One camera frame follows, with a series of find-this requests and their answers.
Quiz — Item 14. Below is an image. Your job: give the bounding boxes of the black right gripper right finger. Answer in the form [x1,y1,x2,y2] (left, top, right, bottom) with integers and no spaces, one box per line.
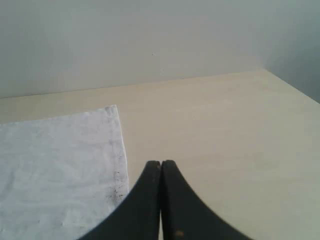
[161,160,249,240]

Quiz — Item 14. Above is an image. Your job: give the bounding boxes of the white t-shirt red lettering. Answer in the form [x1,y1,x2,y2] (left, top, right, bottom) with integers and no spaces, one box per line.
[0,105,129,240]

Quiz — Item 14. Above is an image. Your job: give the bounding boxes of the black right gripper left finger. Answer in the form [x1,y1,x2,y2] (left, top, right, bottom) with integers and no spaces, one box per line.
[81,160,161,240]

